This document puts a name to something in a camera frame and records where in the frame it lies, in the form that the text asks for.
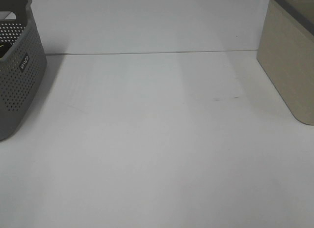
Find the beige plastic bin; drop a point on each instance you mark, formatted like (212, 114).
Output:
(286, 54)

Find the grey perforated plastic basket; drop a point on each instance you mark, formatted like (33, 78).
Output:
(22, 64)

